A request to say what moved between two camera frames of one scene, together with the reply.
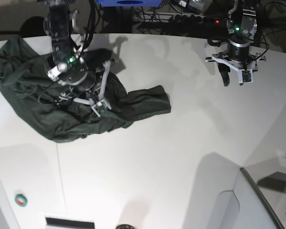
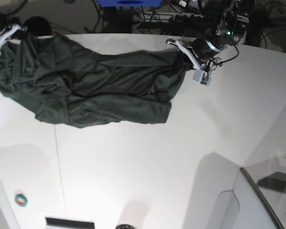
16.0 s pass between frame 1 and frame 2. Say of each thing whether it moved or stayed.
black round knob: stayed
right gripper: moved
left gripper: moved
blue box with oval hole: stayed
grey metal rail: stayed
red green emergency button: stayed
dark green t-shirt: moved
